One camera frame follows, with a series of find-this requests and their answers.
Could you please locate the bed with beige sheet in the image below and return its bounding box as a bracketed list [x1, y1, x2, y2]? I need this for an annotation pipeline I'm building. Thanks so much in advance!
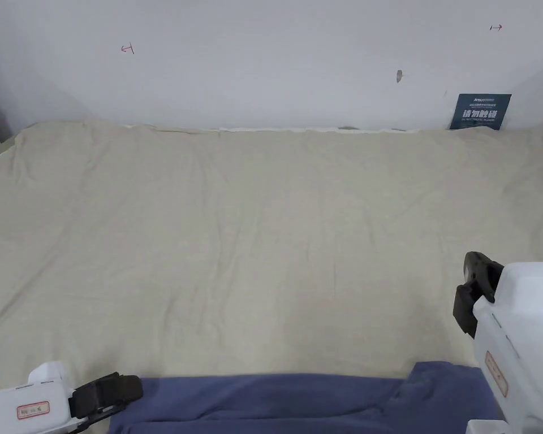
[0, 118, 543, 434]

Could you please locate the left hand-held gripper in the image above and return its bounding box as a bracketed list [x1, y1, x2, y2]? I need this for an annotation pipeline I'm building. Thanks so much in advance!
[0, 361, 144, 434]

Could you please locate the dark blue garment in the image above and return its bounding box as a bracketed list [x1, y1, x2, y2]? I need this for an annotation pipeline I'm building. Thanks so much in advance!
[108, 361, 499, 434]

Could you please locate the dark blue sign card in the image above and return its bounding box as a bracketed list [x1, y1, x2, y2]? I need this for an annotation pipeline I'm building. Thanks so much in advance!
[449, 93, 512, 131]

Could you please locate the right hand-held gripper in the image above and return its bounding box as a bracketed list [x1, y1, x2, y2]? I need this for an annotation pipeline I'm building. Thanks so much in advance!
[452, 251, 543, 434]

